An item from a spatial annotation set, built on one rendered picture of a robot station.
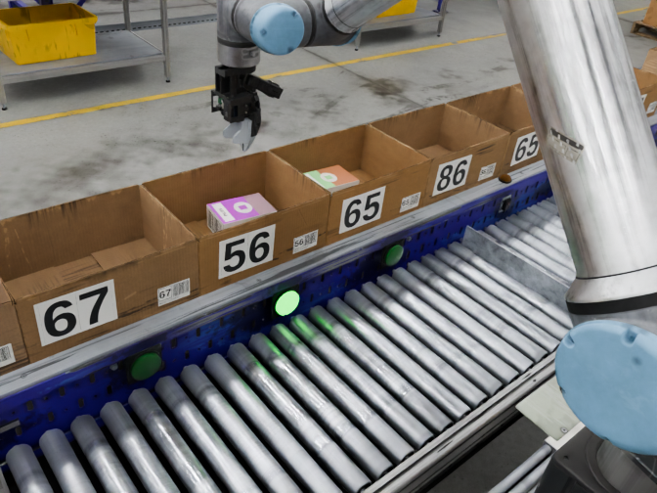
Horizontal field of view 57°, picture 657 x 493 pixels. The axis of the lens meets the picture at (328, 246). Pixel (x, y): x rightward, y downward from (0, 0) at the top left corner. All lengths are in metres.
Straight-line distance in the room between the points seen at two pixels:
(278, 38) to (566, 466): 0.87
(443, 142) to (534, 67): 1.64
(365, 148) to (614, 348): 1.48
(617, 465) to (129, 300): 0.98
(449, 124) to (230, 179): 0.91
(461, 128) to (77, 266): 1.37
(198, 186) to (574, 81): 1.20
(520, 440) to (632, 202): 1.90
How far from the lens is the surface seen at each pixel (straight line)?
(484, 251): 2.01
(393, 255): 1.79
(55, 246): 1.60
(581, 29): 0.70
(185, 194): 1.69
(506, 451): 2.46
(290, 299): 1.57
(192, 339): 1.52
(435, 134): 2.32
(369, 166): 2.04
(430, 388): 1.53
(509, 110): 2.61
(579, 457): 1.06
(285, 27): 1.18
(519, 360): 1.67
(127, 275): 1.35
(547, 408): 1.58
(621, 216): 0.68
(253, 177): 1.79
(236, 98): 1.35
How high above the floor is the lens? 1.84
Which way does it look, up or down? 35 degrees down
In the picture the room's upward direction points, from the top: 7 degrees clockwise
